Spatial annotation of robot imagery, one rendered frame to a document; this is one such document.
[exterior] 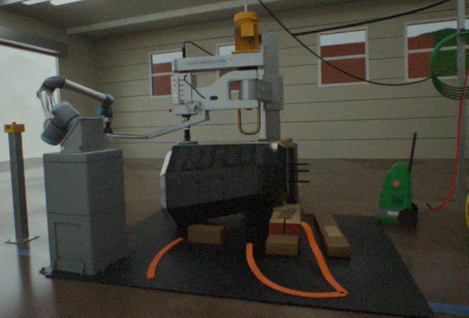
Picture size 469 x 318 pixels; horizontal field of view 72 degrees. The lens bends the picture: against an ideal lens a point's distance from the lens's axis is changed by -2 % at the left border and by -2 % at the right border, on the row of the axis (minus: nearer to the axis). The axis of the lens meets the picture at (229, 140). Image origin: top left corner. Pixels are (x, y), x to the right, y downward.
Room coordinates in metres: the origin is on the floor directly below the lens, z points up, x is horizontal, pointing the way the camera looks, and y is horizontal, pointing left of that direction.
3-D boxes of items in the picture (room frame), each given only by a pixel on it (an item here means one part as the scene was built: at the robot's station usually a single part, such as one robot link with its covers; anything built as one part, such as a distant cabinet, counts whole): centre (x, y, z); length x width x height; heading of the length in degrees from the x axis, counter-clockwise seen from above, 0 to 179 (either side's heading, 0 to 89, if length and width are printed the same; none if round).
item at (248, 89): (3.31, -0.20, 1.34); 0.19 x 0.19 x 0.20
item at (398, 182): (3.13, -1.62, 0.43); 0.35 x 0.35 x 0.87; 60
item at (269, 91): (3.72, -0.40, 1.36); 0.74 x 0.34 x 0.25; 154
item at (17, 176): (2.96, 1.97, 0.54); 0.20 x 0.20 x 1.09; 75
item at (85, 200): (2.41, 1.09, 0.43); 0.50 x 0.50 x 0.85; 71
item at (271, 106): (3.89, -0.48, 1.36); 0.35 x 0.35 x 0.41
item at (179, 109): (3.41, 0.37, 1.32); 0.36 x 0.22 x 0.45; 79
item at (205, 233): (2.75, 0.23, 0.07); 0.30 x 0.12 x 0.12; 70
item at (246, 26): (3.29, -0.20, 1.89); 0.31 x 0.28 x 0.40; 169
